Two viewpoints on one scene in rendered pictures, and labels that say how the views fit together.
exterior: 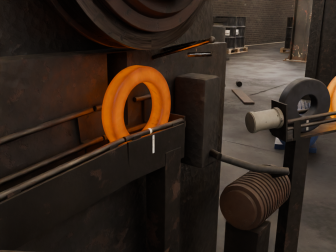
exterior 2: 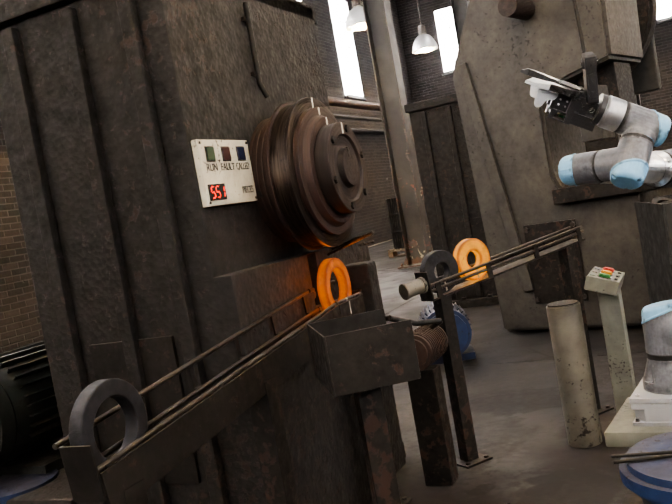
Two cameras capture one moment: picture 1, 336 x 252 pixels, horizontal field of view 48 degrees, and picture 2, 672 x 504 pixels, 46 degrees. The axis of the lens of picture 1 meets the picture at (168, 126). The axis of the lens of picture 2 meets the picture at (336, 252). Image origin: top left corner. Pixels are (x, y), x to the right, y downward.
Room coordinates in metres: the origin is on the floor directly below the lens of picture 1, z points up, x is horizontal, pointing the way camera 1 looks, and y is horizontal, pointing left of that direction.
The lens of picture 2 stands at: (-1.63, 0.59, 0.99)
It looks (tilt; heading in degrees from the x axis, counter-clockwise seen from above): 3 degrees down; 347
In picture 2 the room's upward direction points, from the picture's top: 10 degrees counter-clockwise
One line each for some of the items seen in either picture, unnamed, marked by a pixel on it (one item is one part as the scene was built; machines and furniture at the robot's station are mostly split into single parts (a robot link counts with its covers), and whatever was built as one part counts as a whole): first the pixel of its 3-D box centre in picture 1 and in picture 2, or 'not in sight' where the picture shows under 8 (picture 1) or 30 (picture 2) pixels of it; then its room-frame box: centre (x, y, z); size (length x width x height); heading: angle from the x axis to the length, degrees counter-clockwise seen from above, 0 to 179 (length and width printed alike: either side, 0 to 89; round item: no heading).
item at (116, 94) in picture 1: (138, 109); (334, 287); (0.79, 0.06, 0.75); 0.18 x 0.03 x 0.18; 142
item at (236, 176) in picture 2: not in sight; (226, 172); (0.59, 0.36, 1.15); 0.26 x 0.02 x 0.18; 142
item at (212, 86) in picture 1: (195, 119); (363, 297); (0.98, -0.07, 0.68); 0.11 x 0.08 x 0.24; 52
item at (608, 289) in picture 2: not in sight; (619, 353); (0.87, -0.94, 0.31); 0.24 x 0.16 x 0.62; 142
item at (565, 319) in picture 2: not in sight; (574, 373); (0.94, -0.79, 0.26); 0.12 x 0.12 x 0.52
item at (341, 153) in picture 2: not in sight; (343, 168); (0.73, -0.02, 1.12); 0.28 x 0.06 x 0.28; 142
